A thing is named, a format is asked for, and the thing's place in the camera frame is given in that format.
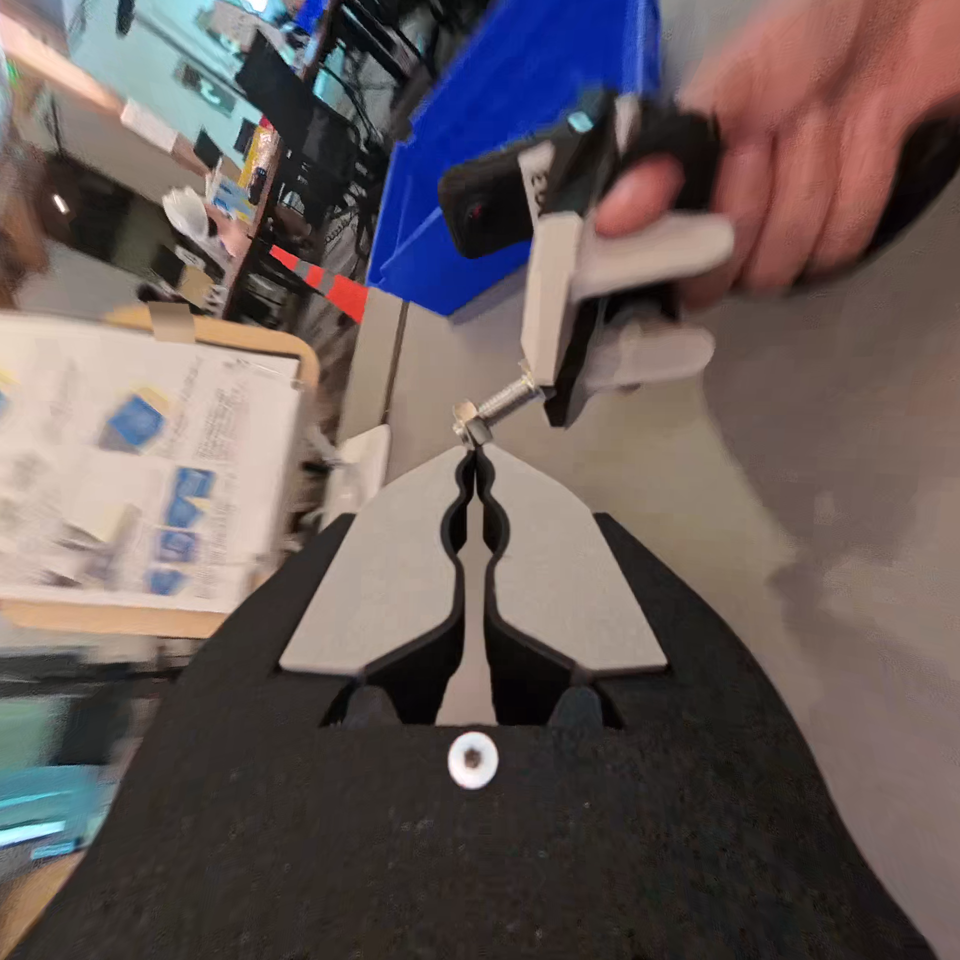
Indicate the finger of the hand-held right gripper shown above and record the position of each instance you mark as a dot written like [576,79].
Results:
[551,300]

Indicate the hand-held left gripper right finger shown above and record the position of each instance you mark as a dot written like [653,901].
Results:
[577,600]

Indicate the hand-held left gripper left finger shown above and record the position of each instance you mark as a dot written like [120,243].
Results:
[367,600]

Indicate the blue plastic bin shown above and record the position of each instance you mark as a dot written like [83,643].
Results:
[510,112]

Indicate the steel hex bolt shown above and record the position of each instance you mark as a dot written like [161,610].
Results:
[510,397]

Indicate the steel hex nut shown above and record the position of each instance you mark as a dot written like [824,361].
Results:
[469,426]

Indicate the person's right hand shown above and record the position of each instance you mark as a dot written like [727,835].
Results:
[810,135]

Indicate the white rectangular board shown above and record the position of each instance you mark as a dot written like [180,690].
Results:
[364,465]

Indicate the orange traffic cone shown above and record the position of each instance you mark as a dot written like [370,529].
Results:
[345,292]

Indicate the instruction sheet on stand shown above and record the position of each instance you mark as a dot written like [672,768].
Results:
[247,337]

